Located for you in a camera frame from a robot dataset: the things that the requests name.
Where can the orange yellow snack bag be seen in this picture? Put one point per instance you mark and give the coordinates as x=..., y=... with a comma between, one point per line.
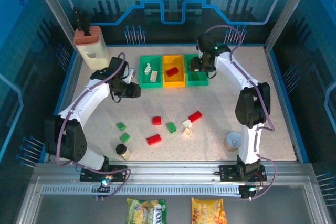
x=208, y=212

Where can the white two-by-four lego brick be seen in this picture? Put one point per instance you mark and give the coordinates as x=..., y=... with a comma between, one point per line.
x=147, y=68
x=153, y=75

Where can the small circuit board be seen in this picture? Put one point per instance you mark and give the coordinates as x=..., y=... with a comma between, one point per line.
x=250, y=190
x=104, y=183

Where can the aluminium frame post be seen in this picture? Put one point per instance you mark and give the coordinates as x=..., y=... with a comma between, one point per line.
x=288, y=6
x=52, y=6

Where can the red two-by-two lego brick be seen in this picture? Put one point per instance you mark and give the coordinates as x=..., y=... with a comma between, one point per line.
x=156, y=121

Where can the aluminium rail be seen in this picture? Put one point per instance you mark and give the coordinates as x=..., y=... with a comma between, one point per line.
x=173, y=169

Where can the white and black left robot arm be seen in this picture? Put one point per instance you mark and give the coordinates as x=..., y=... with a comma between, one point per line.
x=86, y=103

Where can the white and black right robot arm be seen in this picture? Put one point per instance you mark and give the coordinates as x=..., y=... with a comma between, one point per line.
x=231, y=69

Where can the green plastic bin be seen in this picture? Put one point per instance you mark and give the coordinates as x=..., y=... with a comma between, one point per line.
x=151, y=85
x=197, y=82

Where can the red two-by-four lego brick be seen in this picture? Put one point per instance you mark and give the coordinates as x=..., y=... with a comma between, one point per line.
x=153, y=139
x=195, y=116
x=172, y=72

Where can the yellow plastic bin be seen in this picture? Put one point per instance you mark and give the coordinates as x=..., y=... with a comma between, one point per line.
x=173, y=83

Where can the white knife block pink top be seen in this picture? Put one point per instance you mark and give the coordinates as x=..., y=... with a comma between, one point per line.
x=94, y=53

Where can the glass jar black lid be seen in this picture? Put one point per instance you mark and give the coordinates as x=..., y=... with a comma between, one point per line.
x=123, y=151

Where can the green yellow snack bag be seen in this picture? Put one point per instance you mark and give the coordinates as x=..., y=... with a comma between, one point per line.
x=145, y=212

